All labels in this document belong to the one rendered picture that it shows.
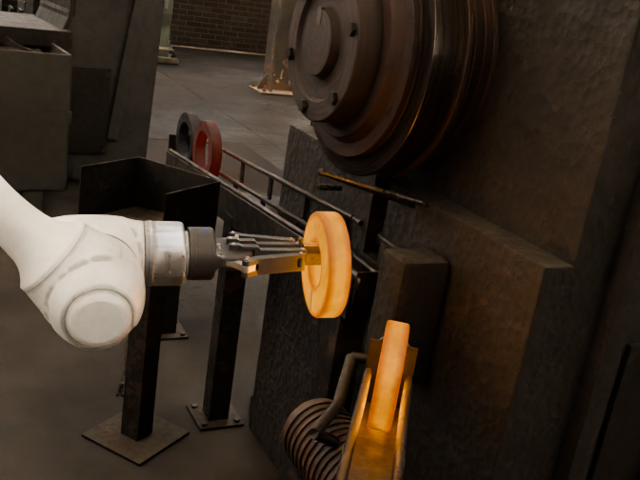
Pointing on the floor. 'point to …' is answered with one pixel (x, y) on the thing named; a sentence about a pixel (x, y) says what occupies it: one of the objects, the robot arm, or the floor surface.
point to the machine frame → (504, 264)
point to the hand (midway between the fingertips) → (325, 253)
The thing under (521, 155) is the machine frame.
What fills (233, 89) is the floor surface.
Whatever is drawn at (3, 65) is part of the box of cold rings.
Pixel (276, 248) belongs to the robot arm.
